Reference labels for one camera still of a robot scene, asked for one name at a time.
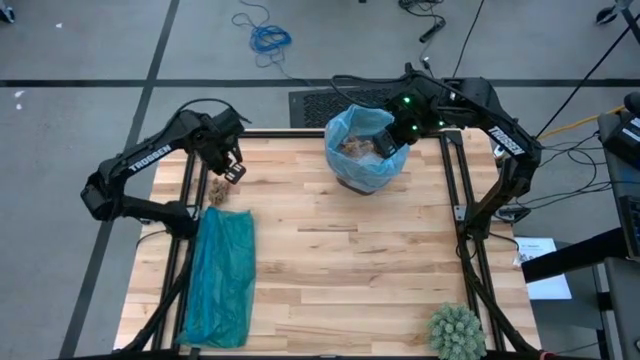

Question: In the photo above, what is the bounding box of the black power strip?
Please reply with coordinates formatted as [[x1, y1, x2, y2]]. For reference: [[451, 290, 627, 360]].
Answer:
[[418, 18, 447, 44]]

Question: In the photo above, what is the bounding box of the black perforated floor mat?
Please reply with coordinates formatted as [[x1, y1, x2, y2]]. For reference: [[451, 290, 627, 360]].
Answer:
[[288, 88, 401, 129]]

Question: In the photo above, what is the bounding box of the thin black hanging cable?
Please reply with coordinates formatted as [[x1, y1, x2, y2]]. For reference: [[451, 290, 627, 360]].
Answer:
[[451, 0, 486, 80]]

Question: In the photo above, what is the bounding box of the teal trash bag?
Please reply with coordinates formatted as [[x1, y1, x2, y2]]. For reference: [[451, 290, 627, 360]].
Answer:
[[175, 207, 257, 350]]

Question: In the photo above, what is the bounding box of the light blue trash bag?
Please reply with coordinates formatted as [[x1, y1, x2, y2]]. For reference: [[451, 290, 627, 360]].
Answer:
[[324, 103, 412, 194]]

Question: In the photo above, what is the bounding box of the dark grey trash bin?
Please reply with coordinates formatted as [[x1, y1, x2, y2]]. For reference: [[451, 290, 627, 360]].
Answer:
[[333, 173, 390, 196]]

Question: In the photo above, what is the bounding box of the black stand base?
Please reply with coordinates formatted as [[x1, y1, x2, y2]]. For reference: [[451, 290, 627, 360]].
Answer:
[[594, 0, 640, 26]]

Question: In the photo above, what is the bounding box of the black cable bundle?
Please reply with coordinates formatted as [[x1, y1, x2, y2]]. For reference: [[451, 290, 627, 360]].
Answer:
[[398, 0, 445, 16]]

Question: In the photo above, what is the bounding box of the blue cable coil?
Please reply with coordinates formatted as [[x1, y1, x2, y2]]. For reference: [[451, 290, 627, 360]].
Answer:
[[230, 0, 294, 69]]

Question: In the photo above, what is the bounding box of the yellow floor cable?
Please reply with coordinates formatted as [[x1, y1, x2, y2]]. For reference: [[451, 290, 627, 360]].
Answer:
[[544, 104, 626, 137]]

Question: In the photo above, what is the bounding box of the black box with white label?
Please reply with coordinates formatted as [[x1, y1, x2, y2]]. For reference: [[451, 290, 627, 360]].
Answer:
[[597, 91, 640, 169]]

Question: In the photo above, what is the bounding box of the grey cabinet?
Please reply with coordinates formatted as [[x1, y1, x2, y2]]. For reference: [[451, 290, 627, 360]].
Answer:
[[602, 257, 640, 360]]

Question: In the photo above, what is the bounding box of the green succulent plant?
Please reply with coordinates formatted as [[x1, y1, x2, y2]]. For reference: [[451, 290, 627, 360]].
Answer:
[[426, 302, 487, 360]]

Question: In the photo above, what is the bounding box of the white paper sheet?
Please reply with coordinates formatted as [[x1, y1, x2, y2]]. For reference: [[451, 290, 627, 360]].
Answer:
[[513, 236, 573, 301]]

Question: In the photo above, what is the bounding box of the dark laptop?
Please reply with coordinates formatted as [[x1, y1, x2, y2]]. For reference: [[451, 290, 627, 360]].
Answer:
[[618, 194, 640, 261]]

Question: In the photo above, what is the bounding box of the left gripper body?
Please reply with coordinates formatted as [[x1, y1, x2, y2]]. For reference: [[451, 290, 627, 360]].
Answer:
[[198, 107, 248, 164]]

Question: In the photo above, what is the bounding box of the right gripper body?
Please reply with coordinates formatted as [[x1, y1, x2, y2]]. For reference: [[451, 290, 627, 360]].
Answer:
[[387, 94, 439, 146]]

